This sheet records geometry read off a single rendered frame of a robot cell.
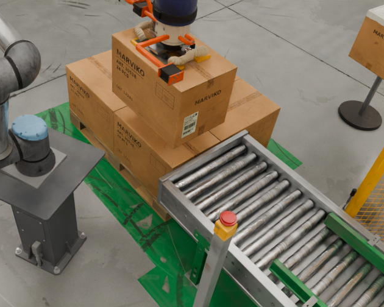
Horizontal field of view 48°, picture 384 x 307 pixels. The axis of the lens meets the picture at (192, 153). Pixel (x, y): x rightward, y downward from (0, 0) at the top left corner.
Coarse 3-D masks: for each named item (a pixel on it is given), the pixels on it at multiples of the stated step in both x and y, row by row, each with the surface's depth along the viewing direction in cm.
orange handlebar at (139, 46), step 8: (128, 0) 242; (136, 0) 243; (152, 16) 232; (152, 40) 216; (160, 40) 219; (184, 40) 220; (192, 40) 220; (136, 48) 211; (144, 56) 208; (152, 56) 206; (160, 64) 203
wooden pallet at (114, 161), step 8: (72, 112) 337; (72, 120) 344; (80, 120) 331; (80, 128) 339; (88, 128) 325; (88, 136) 336; (96, 136) 321; (96, 144) 332; (104, 144) 316; (112, 152) 311; (112, 160) 317; (120, 168) 314; (128, 176) 314; (136, 184) 310; (144, 192) 305; (152, 200) 301; (152, 208) 299; (160, 208) 289; (160, 216) 294; (168, 216) 291
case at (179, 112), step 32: (128, 32) 244; (128, 64) 240; (192, 64) 230; (224, 64) 234; (128, 96) 256; (160, 96) 229; (192, 96) 222; (224, 96) 243; (160, 128) 243; (192, 128) 241
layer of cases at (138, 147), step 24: (72, 72) 306; (96, 72) 308; (72, 96) 324; (96, 96) 292; (240, 96) 310; (264, 96) 313; (96, 120) 309; (120, 120) 280; (240, 120) 292; (264, 120) 301; (120, 144) 295; (144, 144) 268; (168, 144) 267; (192, 144) 270; (216, 144) 274; (264, 144) 328; (144, 168) 282; (168, 168) 258
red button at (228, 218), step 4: (224, 212) 175; (228, 212) 175; (232, 212) 176; (220, 216) 174; (224, 216) 173; (228, 216) 173; (232, 216) 174; (220, 220) 173; (224, 220) 172; (228, 220) 172; (232, 220) 172; (236, 220) 174; (224, 224) 172; (228, 224) 172; (232, 224) 172
